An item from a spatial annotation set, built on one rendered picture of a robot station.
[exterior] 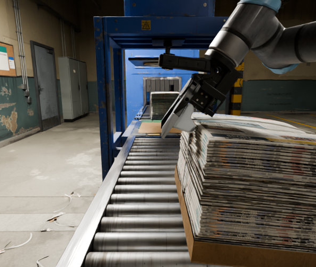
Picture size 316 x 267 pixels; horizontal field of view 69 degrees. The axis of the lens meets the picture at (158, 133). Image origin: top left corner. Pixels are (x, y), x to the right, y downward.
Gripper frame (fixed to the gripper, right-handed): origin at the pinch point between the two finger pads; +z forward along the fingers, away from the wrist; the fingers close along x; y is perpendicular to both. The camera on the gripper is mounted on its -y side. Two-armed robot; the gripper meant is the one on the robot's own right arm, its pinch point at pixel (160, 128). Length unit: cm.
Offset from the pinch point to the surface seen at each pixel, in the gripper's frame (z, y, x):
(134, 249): 24.7, 9.7, -7.2
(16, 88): 159, -247, 427
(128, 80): 11, -54, 332
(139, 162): 25, 6, 46
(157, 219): 20.1, 12.7, 1.4
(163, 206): 19.3, 13.9, 7.7
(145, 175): 23.4, 8.7, 32.4
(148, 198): 21.9, 10.5, 13.4
